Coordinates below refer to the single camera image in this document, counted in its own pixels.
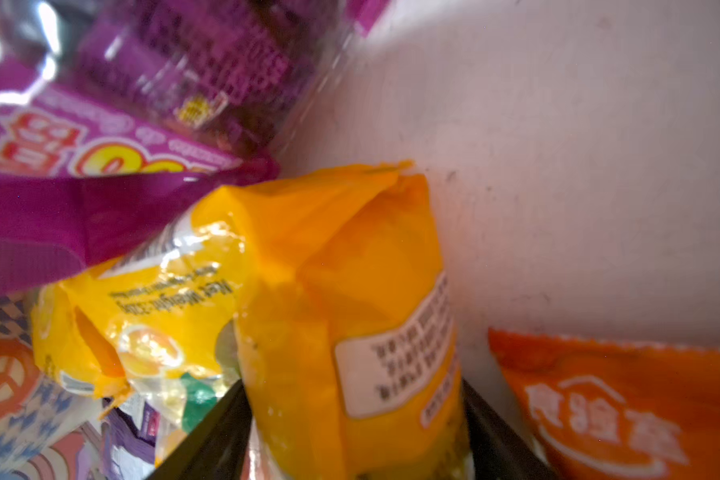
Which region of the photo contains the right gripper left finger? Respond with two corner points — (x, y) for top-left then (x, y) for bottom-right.
(148, 380), (253, 480)

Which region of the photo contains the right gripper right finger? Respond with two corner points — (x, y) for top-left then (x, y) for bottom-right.
(462, 380), (559, 480)

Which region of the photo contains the orange snack bag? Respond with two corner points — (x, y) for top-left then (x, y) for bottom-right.
(488, 329), (720, 479)

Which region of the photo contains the checkered paper bag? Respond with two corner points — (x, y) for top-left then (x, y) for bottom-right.
(0, 293), (100, 479)

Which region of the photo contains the yellow jelly snack bag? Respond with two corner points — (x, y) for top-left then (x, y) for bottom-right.
(30, 163), (474, 479)

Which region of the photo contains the purple grape snack bag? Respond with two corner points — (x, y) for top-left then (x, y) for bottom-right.
(0, 1), (386, 295)

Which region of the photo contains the purple berries snack bag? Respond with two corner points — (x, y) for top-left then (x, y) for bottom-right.
(101, 395), (160, 480)

